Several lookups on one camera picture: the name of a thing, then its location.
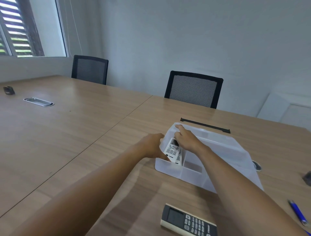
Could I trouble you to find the person's left hand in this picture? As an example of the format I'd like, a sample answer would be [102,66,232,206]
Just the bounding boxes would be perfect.
[138,133,168,161]

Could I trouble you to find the person's right hand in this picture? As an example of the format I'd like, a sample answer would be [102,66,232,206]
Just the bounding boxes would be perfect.
[174,124,207,156]

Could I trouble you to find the white remote control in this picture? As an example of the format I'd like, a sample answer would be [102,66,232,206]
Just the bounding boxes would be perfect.
[163,138,183,166]

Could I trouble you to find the translucent white organizer box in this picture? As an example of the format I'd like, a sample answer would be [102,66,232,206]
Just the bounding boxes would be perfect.
[155,122,264,194]

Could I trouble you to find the person's left forearm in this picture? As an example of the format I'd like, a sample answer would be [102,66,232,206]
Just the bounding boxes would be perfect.
[10,142,147,236]

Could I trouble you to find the person's right forearm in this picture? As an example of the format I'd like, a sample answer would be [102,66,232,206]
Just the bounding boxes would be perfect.
[196,145,307,236]

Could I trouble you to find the black plastic strip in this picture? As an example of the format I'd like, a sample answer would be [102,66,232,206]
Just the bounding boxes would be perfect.
[180,118,231,134]

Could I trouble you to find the black striped mesh office chair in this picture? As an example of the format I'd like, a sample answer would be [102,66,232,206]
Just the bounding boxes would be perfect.
[164,71,224,109]

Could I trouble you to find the black and cream remote control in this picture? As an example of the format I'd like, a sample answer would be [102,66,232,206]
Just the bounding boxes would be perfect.
[160,203,218,236]

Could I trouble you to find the blue pen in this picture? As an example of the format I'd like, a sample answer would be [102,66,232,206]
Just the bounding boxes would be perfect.
[287,199,310,226]

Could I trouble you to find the window with louvred shutter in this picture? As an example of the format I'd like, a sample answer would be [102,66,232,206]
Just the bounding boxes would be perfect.
[0,0,69,58]

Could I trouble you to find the silver oval cable grommet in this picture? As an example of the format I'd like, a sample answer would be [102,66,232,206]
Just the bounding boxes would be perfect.
[23,97,55,107]

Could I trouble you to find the white blind cord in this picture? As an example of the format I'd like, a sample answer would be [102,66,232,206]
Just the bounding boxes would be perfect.
[69,0,83,56]

